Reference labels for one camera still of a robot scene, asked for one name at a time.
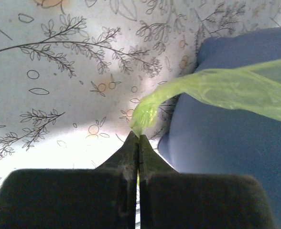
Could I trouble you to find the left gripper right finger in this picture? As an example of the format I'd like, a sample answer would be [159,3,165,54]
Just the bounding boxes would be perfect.
[139,135,276,229]

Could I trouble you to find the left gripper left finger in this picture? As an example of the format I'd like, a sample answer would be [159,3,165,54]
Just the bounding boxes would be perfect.
[0,132,139,229]

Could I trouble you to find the blue trash bin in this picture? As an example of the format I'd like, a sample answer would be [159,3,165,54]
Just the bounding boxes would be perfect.
[158,28,281,229]

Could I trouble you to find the green trash bag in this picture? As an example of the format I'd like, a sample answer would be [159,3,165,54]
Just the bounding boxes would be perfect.
[129,59,281,136]

